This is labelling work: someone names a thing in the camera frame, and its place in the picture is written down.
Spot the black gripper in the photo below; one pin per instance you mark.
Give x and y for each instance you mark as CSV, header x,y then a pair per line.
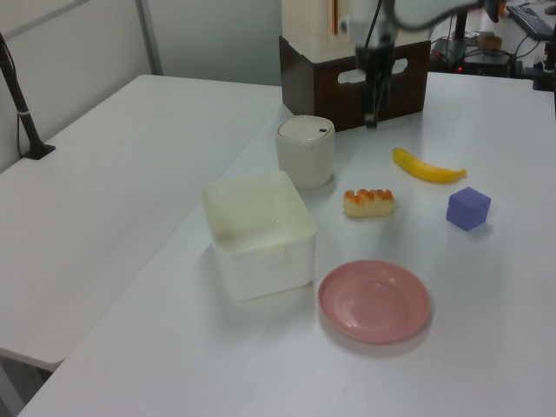
x,y
377,61

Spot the bread with orange topping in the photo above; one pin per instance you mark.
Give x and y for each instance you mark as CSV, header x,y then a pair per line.
x,y
369,206

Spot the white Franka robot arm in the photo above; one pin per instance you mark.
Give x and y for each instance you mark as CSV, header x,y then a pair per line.
x,y
360,21

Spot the dark brown wooden box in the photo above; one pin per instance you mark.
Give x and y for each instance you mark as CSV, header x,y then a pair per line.
x,y
321,95

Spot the yellow toy banana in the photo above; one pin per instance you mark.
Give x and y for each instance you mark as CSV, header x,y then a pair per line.
x,y
425,170

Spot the white lidded cup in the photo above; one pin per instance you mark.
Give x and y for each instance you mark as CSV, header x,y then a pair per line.
x,y
304,160

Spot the black electronics box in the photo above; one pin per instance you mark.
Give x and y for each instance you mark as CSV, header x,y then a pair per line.
x,y
484,63

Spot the black monitor stand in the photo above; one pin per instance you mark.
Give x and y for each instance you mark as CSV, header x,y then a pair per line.
x,y
460,19

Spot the small brown cardboard box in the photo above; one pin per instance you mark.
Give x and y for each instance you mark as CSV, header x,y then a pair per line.
x,y
490,42

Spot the purple foam cube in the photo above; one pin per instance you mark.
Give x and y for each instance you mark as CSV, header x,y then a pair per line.
x,y
467,208

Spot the black computer keyboard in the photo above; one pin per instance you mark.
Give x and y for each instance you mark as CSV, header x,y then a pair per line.
x,y
530,17

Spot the pink round plate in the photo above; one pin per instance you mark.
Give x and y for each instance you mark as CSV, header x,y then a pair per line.
x,y
373,302

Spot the white open plastic bin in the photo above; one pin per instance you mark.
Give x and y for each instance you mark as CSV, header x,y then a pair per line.
x,y
269,269

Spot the black clamp mount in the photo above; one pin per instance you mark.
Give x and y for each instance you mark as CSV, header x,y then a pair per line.
x,y
545,71

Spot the grey partition post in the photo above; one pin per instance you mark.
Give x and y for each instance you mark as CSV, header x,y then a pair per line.
x,y
150,35

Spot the black camera stand pole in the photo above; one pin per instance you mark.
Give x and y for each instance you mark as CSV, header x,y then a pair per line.
x,y
21,113

